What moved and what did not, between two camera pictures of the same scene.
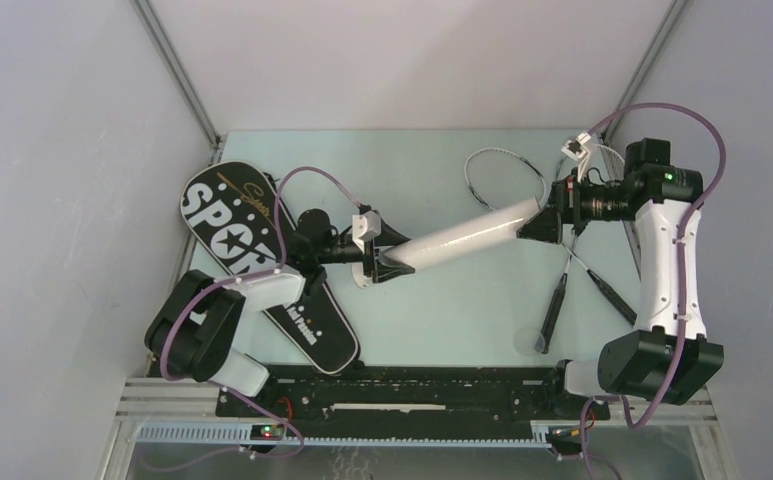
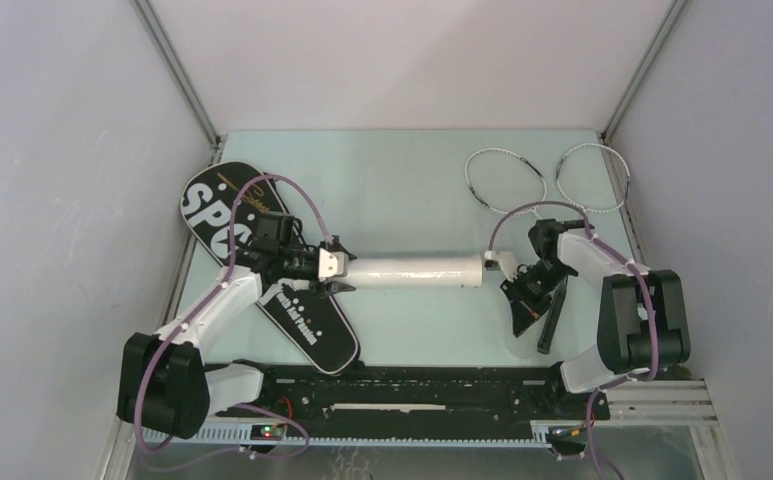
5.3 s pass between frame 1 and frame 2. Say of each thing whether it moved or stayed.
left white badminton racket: stayed
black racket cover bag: stayed
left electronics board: stayed
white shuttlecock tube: moved
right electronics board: stayed
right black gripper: moved
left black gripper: moved
